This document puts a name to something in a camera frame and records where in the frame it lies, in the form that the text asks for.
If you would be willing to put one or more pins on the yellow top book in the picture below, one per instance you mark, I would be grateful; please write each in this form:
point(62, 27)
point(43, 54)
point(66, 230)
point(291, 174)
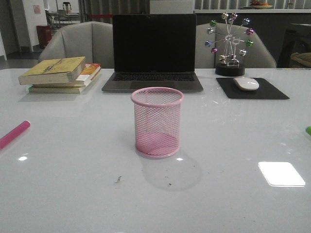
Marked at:
point(63, 70)

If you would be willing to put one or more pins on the red trash bin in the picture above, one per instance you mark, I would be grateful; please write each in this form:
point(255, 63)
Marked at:
point(44, 35)

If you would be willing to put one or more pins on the green marker pen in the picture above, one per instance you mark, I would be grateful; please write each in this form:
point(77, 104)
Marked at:
point(308, 130)

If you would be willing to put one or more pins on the black mouse pad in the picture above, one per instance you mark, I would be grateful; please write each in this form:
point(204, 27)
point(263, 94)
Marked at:
point(266, 90)

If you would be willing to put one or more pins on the ferris wheel desk toy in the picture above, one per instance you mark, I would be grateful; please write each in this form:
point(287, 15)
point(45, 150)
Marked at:
point(230, 46)

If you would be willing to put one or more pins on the grey laptop black screen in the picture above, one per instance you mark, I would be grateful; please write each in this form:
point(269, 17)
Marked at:
point(154, 50)

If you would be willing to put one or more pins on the orange white middle book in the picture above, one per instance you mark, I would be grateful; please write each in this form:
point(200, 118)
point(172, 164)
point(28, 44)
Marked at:
point(90, 71)

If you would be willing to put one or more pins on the grey right armchair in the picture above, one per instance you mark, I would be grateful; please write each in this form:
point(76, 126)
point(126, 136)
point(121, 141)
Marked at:
point(251, 51)

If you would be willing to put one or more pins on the grey armchair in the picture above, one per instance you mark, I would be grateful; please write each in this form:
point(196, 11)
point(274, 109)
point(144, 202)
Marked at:
point(251, 51)
point(93, 40)

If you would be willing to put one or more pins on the fruit bowl on counter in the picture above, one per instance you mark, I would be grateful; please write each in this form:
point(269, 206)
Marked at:
point(257, 4)

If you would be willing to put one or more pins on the grey left armchair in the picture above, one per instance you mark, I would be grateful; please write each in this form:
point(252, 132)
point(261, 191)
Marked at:
point(93, 40)

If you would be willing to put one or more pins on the white computer mouse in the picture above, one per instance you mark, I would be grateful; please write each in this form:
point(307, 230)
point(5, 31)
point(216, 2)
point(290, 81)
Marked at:
point(246, 84)

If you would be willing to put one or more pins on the pink mesh pen holder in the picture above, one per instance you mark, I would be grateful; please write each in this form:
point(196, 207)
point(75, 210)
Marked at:
point(157, 121)

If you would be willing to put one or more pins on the pink marker pen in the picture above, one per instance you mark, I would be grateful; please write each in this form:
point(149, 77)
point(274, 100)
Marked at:
point(14, 133)

